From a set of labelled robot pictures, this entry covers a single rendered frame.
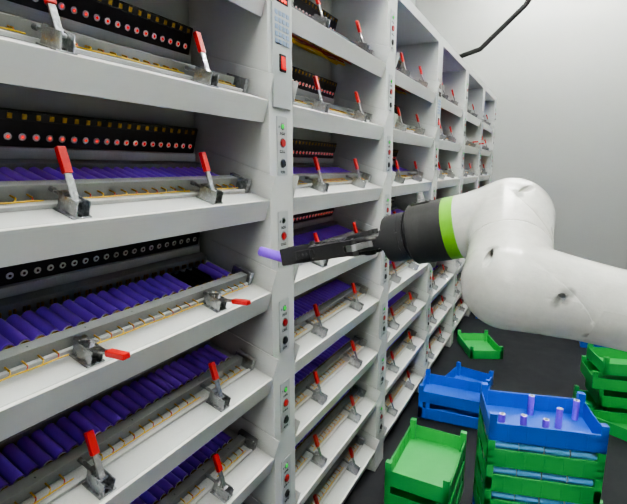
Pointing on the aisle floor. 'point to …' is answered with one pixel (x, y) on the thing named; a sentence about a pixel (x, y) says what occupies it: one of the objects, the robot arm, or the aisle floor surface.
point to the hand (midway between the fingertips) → (301, 253)
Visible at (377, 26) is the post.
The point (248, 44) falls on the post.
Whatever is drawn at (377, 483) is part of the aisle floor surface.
